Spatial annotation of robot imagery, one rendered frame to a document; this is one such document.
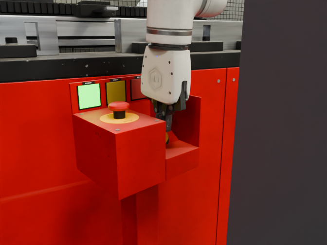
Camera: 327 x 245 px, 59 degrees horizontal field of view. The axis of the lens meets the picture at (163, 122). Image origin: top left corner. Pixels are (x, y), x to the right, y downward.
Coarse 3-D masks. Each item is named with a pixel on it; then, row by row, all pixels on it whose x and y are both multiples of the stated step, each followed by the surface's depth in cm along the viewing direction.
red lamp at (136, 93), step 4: (132, 80) 64; (136, 80) 64; (140, 80) 65; (132, 84) 64; (136, 84) 65; (140, 84) 65; (132, 88) 64; (136, 88) 65; (140, 88) 66; (132, 92) 64; (136, 92) 65; (140, 92) 66; (132, 96) 65; (136, 96) 65; (140, 96) 66; (144, 96) 67
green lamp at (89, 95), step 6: (96, 84) 58; (78, 90) 56; (84, 90) 57; (90, 90) 58; (96, 90) 59; (84, 96) 57; (90, 96) 58; (96, 96) 59; (84, 102) 57; (90, 102) 58; (96, 102) 59
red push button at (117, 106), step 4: (112, 104) 52; (116, 104) 52; (120, 104) 52; (124, 104) 52; (128, 104) 53; (112, 108) 51; (116, 108) 51; (120, 108) 51; (124, 108) 52; (128, 108) 53; (116, 112) 52; (120, 112) 52; (124, 112) 53; (116, 116) 53; (120, 116) 53; (124, 116) 53
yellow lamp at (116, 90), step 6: (108, 84) 60; (114, 84) 61; (120, 84) 62; (108, 90) 60; (114, 90) 61; (120, 90) 62; (108, 96) 61; (114, 96) 62; (120, 96) 63; (108, 102) 61
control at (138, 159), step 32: (128, 96) 64; (192, 96) 58; (96, 128) 50; (128, 128) 48; (160, 128) 52; (192, 128) 60; (96, 160) 52; (128, 160) 48; (160, 160) 53; (192, 160) 59; (128, 192) 50
